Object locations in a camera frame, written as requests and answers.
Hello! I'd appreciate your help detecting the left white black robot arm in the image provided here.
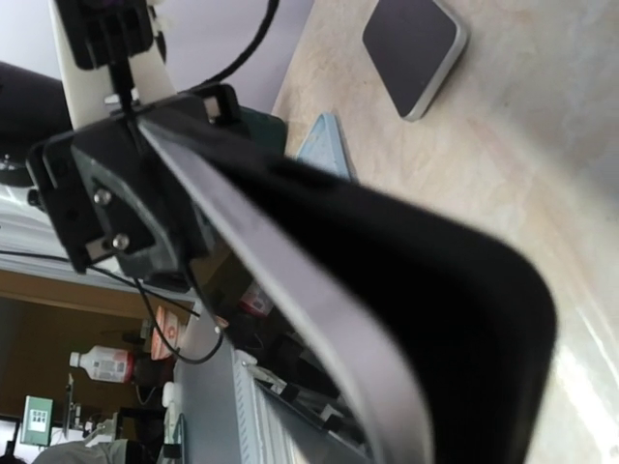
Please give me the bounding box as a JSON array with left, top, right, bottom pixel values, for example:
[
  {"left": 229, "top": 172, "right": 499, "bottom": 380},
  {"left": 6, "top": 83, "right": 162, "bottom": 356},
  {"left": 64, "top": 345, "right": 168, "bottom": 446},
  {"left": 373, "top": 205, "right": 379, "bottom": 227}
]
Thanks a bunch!
[{"left": 1, "top": 64, "right": 247, "bottom": 279}]

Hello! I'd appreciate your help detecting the plastic drink bottle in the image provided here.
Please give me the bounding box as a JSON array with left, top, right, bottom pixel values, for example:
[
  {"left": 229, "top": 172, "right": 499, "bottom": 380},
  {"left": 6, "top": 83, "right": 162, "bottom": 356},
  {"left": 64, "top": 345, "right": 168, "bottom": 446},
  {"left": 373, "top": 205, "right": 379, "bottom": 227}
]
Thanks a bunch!
[{"left": 69, "top": 345, "right": 134, "bottom": 384}]

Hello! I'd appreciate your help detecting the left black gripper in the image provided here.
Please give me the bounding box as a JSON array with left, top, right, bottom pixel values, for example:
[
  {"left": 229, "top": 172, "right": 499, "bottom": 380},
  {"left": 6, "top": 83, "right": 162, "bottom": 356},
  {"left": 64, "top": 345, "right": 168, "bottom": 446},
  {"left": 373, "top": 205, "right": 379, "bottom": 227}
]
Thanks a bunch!
[{"left": 26, "top": 84, "right": 242, "bottom": 279}]

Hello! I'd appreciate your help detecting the front aluminium rail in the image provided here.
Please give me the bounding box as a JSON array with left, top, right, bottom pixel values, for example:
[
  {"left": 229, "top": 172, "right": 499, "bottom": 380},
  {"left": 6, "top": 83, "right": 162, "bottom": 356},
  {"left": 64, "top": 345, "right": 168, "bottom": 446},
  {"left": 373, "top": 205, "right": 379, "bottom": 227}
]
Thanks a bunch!
[{"left": 173, "top": 270, "right": 378, "bottom": 464}]

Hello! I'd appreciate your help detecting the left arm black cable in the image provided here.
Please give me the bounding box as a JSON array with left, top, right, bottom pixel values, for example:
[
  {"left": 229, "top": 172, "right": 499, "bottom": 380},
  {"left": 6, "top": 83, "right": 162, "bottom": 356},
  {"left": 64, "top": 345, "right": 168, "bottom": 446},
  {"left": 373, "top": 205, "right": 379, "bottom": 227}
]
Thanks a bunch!
[{"left": 188, "top": 0, "right": 281, "bottom": 93}]

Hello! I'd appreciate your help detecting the black phone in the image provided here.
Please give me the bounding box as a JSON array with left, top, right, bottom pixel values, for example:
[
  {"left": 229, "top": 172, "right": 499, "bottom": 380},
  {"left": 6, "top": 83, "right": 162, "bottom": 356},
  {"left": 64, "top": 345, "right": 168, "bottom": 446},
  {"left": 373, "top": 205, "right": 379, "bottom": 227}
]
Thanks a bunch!
[
  {"left": 139, "top": 117, "right": 434, "bottom": 463},
  {"left": 363, "top": 0, "right": 468, "bottom": 122}
]

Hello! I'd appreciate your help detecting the orange patterned bowl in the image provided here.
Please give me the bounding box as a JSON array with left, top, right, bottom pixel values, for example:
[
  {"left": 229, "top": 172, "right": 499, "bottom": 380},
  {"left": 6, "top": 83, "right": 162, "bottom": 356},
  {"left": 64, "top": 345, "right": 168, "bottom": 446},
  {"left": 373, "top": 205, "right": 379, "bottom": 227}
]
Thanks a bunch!
[{"left": 151, "top": 306, "right": 188, "bottom": 361}]

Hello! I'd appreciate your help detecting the light blue phone case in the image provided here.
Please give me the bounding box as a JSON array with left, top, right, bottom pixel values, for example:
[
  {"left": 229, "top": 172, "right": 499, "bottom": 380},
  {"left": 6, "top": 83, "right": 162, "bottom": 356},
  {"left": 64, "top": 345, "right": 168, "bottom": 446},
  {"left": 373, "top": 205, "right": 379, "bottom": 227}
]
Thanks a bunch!
[{"left": 295, "top": 113, "right": 357, "bottom": 182}]

